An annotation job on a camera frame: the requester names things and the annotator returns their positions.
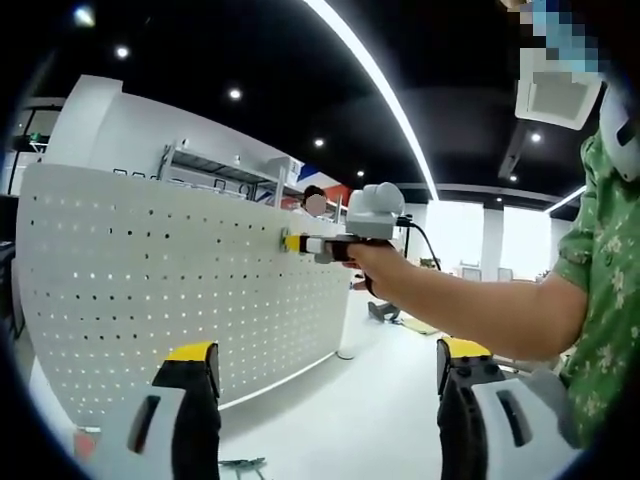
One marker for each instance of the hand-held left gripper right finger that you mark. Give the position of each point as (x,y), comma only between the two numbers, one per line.
(495,430)

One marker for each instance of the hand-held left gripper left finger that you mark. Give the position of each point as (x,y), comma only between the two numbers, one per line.
(160,430)

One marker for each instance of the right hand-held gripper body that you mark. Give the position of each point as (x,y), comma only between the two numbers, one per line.
(375,215)

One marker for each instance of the white perforated mounting plate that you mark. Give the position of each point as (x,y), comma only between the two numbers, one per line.
(150,280)

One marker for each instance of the person's right hand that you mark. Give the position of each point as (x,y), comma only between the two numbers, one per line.
(387,270)

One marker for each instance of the long ceiling light strip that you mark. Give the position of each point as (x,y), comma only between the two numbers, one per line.
(424,155)

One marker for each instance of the grey curved object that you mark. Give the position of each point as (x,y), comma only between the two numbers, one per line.
(382,311)

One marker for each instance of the yellow cloth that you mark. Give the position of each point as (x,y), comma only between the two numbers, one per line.
(420,326)

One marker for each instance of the grey metal shelving rack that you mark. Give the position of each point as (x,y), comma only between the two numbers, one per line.
(210,161)

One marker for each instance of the group of ceiling spotlights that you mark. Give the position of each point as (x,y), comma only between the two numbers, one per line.
(235,93)

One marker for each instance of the operator in green floral shirt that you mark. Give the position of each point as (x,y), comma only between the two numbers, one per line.
(610,280)

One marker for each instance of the short ceiling light strip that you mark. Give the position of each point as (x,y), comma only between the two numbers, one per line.
(570,197)

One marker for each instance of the white ceiling air vent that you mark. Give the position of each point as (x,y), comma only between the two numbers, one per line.
(555,107)

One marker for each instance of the white worn device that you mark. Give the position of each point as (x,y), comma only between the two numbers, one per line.
(620,125)

